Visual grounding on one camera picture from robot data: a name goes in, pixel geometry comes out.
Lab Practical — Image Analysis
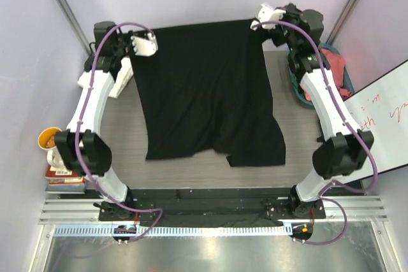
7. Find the white slotted cable duct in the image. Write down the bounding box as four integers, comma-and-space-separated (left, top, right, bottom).
54, 224, 293, 238

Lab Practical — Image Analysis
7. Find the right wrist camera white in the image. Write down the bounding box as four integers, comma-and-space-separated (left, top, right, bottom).
250, 3, 286, 31

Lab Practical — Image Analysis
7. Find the red top book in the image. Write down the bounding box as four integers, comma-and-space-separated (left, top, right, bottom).
45, 166, 82, 180

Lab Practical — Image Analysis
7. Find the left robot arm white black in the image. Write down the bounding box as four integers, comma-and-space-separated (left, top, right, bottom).
55, 21, 136, 220

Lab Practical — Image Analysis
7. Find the teal plastic basket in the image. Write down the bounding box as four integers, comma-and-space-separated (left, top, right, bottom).
286, 43, 354, 109

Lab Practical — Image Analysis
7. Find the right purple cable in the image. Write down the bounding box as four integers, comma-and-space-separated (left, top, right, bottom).
259, 20, 379, 245

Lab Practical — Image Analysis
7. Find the folded white t shirt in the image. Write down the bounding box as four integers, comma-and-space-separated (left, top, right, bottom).
109, 57, 133, 99

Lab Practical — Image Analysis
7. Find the pink crumpled t shirt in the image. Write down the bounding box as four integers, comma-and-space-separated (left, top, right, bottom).
320, 46, 352, 100

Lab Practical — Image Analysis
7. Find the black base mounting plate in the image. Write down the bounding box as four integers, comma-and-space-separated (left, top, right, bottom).
94, 188, 326, 222

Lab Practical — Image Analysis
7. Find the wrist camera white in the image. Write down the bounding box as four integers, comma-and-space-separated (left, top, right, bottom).
130, 32, 159, 57
250, 3, 286, 31

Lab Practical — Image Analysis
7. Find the bottom book in stack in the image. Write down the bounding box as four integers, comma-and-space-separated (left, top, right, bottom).
45, 178, 87, 194

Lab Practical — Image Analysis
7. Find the whiteboard with red writing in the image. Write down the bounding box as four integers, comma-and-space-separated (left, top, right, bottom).
345, 62, 407, 173

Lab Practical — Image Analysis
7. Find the purple cable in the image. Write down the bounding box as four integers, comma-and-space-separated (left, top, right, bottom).
259, 20, 379, 245
75, 22, 163, 243

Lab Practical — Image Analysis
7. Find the floral mug yellow inside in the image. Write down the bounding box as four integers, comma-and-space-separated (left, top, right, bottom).
38, 127, 65, 168

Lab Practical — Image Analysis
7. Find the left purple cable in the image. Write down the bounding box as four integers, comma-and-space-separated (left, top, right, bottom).
75, 22, 163, 243

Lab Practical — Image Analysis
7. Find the aluminium rail frame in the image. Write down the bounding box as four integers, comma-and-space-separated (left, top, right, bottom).
40, 196, 388, 227

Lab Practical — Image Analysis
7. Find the black floral t shirt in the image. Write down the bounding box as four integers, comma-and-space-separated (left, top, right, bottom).
131, 20, 286, 167

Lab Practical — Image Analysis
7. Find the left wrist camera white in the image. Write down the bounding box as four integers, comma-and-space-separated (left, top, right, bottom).
130, 32, 159, 57

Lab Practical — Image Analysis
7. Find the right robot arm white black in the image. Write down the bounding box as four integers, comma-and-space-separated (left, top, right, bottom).
258, 4, 374, 218

